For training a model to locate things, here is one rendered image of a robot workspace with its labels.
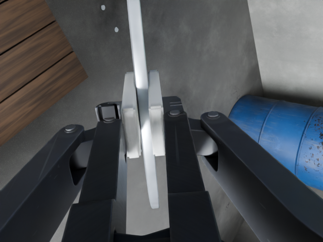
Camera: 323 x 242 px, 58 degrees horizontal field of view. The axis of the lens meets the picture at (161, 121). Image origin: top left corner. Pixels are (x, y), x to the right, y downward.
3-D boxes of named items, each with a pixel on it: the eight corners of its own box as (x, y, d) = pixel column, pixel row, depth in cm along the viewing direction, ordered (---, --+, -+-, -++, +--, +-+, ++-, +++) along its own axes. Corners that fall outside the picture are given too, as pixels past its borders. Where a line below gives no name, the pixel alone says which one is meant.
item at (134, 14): (137, 33, 50) (142, 33, 50) (153, 208, 42) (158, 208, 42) (110, -184, 22) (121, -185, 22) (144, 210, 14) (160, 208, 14)
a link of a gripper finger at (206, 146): (165, 134, 14) (228, 129, 14) (160, 96, 18) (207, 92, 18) (167, 161, 14) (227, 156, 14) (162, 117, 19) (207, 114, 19)
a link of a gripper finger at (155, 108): (148, 107, 15) (163, 106, 15) (147, 69, 21) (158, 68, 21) (153, 157, 16) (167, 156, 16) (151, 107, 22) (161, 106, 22)
